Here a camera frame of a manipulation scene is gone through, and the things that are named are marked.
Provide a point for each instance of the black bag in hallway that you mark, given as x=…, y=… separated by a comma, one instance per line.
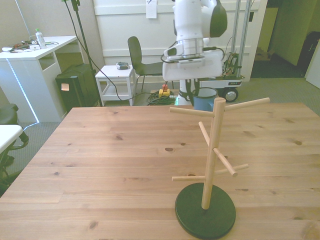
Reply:
x=310, y=50

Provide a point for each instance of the cardboard boxes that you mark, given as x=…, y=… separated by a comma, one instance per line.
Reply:
x=262, y=53

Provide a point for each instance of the small white adapter box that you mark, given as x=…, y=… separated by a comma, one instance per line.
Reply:
x=35, y=47

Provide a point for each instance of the wheeled cart with electronics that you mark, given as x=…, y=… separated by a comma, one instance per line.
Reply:
x=225, y=82

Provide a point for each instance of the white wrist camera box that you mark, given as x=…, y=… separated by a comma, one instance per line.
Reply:
x=190, y=61

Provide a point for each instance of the white side table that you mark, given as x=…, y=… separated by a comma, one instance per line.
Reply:
x=115, y=72

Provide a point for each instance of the black office chair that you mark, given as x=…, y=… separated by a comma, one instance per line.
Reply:
x=7, y=112

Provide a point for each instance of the white desk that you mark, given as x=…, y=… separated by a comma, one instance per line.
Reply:
x=25, y=75

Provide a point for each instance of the black computer tower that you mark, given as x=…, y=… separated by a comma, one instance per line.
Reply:
x=75, y=87

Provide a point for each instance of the white paper sheet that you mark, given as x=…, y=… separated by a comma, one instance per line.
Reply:
x=151, y=8

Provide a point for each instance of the aluminium profile post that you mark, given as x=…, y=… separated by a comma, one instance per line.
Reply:
x=246, y=37
x=236, y=25

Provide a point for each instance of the white panel at doorway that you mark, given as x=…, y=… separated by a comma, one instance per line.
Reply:
x=313, y=70

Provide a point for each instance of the white table top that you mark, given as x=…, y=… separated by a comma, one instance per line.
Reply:
x=7, y=135

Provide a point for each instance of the blue enamel mug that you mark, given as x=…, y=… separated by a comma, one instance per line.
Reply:
x=202, y=101

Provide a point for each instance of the black tripod stand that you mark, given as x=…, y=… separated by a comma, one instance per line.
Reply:
x=83, y=45

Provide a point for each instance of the black wall switch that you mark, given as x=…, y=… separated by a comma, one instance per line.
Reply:
x=251, y=16

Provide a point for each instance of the wooden mug tree black base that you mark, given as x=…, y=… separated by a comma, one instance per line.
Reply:
x=212, y=150

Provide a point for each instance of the clear plastic bottle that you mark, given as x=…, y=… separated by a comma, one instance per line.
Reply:
x=40, y=38

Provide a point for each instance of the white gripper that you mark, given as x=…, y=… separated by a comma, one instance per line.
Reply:
x=190, y=72

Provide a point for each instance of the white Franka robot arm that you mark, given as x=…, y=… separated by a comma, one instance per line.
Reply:
x=187, y=22

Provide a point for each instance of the yellow emergency stop button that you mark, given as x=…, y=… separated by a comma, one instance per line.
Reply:
x=165, y=91

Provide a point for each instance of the orange sticky note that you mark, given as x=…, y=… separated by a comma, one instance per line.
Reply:
x=65, y=86

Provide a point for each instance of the small grey device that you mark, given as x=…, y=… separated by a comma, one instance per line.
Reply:
x=122, y=65

